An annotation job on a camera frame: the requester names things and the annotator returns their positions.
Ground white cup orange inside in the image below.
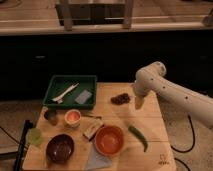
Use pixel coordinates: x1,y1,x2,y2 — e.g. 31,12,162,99
64,109,81,128

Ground light green cup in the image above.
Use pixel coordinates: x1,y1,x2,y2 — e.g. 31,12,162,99
26,128,43,146

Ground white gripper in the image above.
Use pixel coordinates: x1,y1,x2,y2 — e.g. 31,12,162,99
132,83,149,110

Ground green plastic tray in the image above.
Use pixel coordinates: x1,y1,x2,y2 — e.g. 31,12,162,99
43,75,97,109

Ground black cable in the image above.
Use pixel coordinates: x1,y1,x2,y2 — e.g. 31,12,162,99
170,114,197,171

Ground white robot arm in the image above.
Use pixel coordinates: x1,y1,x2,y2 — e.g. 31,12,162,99
132,61,213,131

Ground dark thin stick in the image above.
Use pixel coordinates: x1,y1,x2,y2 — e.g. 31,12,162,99
81,114,102,119

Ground grey cloth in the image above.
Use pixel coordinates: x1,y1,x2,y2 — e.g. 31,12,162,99
84,145,112,171

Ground wooden frame structure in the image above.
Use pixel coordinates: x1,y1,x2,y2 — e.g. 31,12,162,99
55,0,134,32

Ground dark purple grape bunch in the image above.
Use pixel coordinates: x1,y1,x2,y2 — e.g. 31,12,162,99
111,93,130,105

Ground white plastic fork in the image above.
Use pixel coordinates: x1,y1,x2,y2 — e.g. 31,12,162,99
52,83,79,104

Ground small dark metal cup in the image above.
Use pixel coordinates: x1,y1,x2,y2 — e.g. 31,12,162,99
44,109,58,126

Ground grey sponge pad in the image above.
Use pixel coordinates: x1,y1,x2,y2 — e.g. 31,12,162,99
75,90,92,104

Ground small wooden block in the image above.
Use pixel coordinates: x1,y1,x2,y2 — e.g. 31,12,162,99
83,119,104,140

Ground black bar stand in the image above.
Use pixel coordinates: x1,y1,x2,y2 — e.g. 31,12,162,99
13,120,33,171

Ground green chili pepper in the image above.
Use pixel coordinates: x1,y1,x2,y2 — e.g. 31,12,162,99
128,125,148,152

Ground orange bowl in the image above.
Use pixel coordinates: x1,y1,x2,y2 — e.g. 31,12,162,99
94,125,124,156

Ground dark purple bowl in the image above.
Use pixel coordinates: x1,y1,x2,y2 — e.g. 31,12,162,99
46,134,74,164

